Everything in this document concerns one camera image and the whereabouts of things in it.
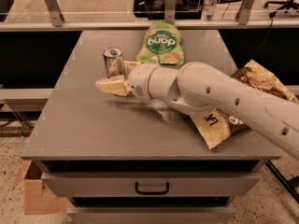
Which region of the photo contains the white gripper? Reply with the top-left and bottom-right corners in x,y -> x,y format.
95,59 -> 160,98

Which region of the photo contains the redbull can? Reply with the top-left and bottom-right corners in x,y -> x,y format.
103,47 -> 124,78

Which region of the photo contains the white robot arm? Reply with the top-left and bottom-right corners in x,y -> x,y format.
95,62 -> 299,159

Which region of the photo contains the green rice chip bag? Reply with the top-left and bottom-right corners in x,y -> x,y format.
135,22 -> 184,65

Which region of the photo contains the brown sea salt chip bag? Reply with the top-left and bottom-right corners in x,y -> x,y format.
187,61 -> 299,156

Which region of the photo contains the seated person in background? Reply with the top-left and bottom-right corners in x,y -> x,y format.
133,0 -> 201,20

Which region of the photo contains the grey drawer cabinet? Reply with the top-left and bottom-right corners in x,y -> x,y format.
20,29 -> 282,224

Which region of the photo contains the clear plastic water bottle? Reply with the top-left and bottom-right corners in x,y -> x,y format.
201,0 -> 218,22

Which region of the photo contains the lower grey drawer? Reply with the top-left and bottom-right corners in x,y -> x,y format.
67,207 -> 235,224

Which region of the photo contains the cardboard box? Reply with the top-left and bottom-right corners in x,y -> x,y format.
13,161 -> 72,215

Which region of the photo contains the black office chair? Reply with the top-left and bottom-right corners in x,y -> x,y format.
263,0 -> 299,18

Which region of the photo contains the upper drawer with black handle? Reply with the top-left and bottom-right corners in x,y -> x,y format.
42,173 -> 259,197

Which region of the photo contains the metal railing frame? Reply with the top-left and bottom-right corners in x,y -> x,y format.
1,0 -> 299,31

